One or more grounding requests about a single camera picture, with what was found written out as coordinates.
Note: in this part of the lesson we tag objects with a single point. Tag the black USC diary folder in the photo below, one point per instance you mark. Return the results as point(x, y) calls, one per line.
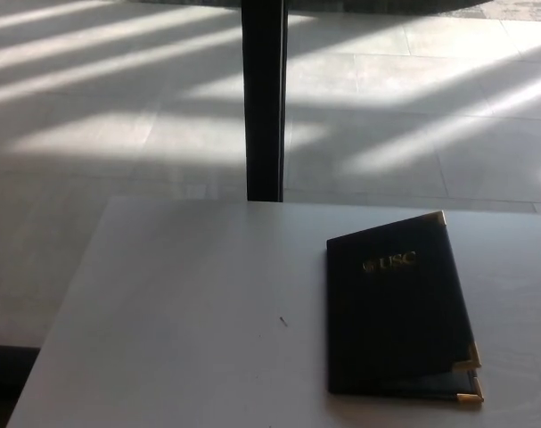
point(395, 321)

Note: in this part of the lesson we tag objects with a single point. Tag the black vertical pillar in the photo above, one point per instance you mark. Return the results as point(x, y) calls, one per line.
point(264, 98)

